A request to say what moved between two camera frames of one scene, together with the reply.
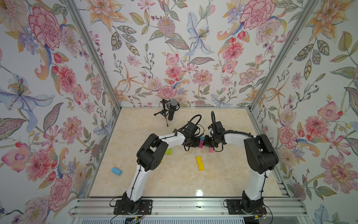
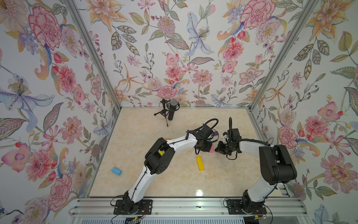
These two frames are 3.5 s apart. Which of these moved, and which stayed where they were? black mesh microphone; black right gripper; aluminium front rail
Moved: black right gripper
Stayed: black mesh microphone; aluminium front rail
